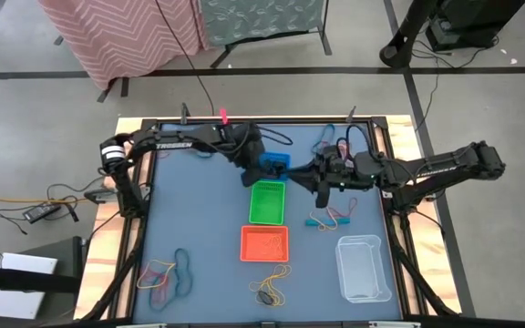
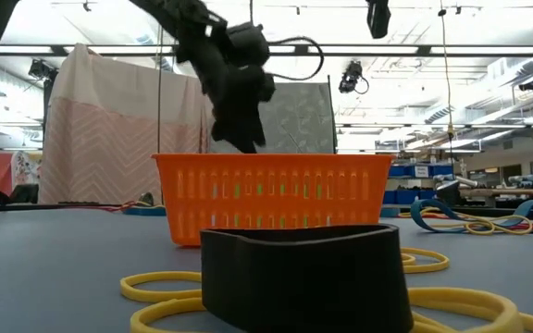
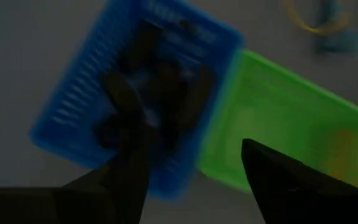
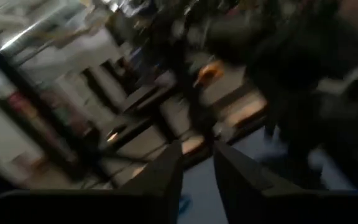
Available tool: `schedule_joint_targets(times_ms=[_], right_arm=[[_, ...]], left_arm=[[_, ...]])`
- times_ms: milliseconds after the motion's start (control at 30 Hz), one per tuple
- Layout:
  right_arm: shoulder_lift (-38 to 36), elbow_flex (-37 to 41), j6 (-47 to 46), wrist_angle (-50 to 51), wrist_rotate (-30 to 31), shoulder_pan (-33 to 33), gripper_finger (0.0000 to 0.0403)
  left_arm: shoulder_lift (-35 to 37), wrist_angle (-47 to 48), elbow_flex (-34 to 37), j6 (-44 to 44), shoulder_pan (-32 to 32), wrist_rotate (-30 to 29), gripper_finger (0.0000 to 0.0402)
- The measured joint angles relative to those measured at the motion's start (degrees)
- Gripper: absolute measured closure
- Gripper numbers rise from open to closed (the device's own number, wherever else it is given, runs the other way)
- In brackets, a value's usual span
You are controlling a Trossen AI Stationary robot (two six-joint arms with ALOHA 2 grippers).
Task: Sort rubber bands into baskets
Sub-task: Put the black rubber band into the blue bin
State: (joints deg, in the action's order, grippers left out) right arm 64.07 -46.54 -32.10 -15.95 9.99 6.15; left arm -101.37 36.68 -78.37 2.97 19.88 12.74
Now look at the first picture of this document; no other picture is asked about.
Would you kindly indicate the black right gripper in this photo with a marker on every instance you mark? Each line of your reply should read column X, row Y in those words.
column 344, row 173

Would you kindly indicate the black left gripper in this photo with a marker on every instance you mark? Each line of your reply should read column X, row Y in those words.
column 246, row 146

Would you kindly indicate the red rubber band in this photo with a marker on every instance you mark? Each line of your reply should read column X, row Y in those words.
column 343, row 148
column 153, row 275

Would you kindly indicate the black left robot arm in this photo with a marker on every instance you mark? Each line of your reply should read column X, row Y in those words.
column 198, row 136

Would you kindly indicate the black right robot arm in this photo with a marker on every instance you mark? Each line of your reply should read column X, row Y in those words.
column 445, row 168

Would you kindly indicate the thin blue rubber band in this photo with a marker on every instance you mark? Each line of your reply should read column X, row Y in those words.
column 333, row 129

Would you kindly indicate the blue plastic basket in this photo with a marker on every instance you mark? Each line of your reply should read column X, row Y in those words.
column 275, row 157

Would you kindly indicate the green plastic basket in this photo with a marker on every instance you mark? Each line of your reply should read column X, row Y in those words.
column 267, row 205

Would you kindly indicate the small red tag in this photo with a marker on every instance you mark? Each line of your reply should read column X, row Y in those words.
column 223, row 117

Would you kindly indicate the orange plastic basket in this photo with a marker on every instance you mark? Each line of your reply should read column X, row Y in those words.
column 251, row 250

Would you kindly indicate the blue table mat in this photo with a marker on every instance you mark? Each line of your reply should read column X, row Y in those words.
column 198, row 228

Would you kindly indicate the clear plastic basket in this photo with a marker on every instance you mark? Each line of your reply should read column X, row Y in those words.
column 363, row 278

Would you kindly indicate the black cloth rack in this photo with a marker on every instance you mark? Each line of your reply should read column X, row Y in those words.
column 326, row 45

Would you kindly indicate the green leaf-patterned cloth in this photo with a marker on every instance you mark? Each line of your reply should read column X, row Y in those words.
column 262, row 18

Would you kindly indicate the pink chevron cloth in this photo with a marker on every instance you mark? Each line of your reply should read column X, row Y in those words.
column 126, row 32

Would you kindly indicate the black cart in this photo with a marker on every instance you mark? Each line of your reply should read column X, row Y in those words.
column 68, row 259

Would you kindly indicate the black equipment box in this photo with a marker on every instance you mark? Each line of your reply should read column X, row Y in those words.
column 472, row 23

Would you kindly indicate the black power adapter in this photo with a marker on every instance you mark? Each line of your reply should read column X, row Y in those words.
column 41, row 212

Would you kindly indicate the white flat box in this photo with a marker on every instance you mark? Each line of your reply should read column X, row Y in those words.
column 27, row 263
column 9, row 304

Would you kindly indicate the black table frame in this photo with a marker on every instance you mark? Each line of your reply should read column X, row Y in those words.
column 299, row 121

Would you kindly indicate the black frame clamp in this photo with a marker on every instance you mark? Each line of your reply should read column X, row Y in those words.
column 350, row 116
column 184, row 111

